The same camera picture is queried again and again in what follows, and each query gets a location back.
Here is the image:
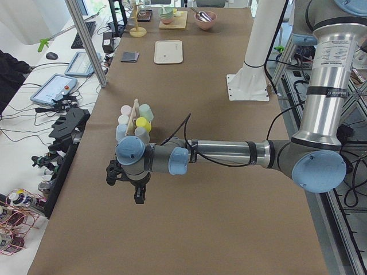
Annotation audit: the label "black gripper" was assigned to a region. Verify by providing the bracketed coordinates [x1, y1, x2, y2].
[127, 172, 151, 204]

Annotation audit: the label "green cup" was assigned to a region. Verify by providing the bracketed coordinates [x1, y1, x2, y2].
[139, 104, 154, 122]

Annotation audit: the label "cream rabbit tray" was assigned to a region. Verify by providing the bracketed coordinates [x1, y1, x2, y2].
[154, 40, 184, 64]

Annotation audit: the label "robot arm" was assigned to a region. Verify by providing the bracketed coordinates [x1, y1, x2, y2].
[106, 1, 366, 204]

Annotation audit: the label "grey cup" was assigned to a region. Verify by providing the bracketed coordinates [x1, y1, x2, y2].
[134, 127, 150, 144]

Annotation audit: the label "blue cup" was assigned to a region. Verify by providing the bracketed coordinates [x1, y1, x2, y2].
[115, 124, 127, 142]

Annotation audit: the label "yellow cup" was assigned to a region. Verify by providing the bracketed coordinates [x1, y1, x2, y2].
[135, 117, 152, 133]

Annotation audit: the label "cream white cup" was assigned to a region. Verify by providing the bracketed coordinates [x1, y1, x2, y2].
[118, 115, 130, 125]

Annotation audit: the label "pink cup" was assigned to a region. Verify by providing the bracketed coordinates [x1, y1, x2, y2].
[120, 105, 132, 116]

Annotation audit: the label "brown lacquer tray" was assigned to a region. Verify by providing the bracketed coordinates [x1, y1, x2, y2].
[137, 9, 153, 22]

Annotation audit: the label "black foam tool holder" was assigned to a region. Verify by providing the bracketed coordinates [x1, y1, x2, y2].
[44, 108, 91, 218]

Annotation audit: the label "near teach pendant tablet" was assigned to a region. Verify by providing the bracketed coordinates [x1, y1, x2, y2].
[30, 74, 77, 105]

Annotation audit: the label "teach pendant tablet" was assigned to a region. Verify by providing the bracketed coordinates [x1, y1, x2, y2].
[30, 74, 77, 105]
[64, 52, 94, 77]

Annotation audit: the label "folded grey cloth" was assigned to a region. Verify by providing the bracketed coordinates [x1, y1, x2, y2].
[120, 51, 139, 62]

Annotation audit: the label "far teach pendant tablet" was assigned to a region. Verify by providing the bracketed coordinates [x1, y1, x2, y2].
[64, 52, 94, 77]

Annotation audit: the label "black power adapter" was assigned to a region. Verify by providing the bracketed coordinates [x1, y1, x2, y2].
[102, 32, 114, 53]

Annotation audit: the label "wooden mug tree stand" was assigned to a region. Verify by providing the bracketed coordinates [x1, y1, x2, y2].
[129, 1, 147, 38]

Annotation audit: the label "black keyboard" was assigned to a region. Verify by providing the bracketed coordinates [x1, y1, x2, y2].
[71, 21, 97, 49]

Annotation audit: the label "black computer mouse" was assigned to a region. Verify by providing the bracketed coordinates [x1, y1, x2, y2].
[46, 52, 58, 60]

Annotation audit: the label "bamboo cutting board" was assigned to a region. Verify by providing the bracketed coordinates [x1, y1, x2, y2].
[159, 11, 188, 30]

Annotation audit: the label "green reacher grabber tool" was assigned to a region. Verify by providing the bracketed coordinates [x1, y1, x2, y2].
[38, 5, 107, 53]

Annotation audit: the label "pink bowl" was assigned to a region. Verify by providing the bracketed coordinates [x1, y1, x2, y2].
[194, 11, 217, 30]

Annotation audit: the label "stacked green bowls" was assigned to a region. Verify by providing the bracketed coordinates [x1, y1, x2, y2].
[158, 6, 174, 24]

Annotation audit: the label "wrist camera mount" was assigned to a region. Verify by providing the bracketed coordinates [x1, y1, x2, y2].
[106, 159, 128, 186]

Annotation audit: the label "white wire cup rack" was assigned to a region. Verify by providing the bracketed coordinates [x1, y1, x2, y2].
[125, 99, 140, 136]

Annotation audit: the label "copper wire bottle rack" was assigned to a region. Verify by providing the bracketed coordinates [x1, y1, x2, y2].
[1, 188, 46, 256]

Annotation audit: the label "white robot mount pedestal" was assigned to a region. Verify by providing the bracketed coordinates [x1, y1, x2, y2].
[227, 0, 288, 101]

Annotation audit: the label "aluminium frame post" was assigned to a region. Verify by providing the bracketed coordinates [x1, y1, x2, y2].
[65, 0, 107, 88]

